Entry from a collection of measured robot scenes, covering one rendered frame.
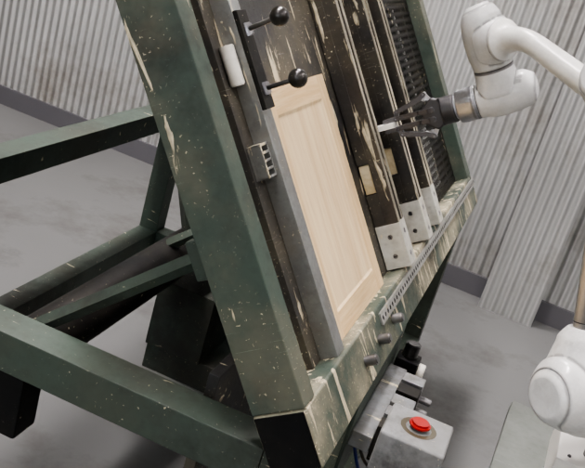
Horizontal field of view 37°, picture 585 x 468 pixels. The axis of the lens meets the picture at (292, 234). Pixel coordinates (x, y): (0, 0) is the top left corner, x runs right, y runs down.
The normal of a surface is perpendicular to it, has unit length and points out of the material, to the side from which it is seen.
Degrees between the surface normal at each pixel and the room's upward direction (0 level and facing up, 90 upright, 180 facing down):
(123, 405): 90
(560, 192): 90
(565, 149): 90
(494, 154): 90
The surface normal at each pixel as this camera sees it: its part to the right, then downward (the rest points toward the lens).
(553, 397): -0.91, 0.04
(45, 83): -0.36, 0.24
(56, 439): 0.27, -0.90
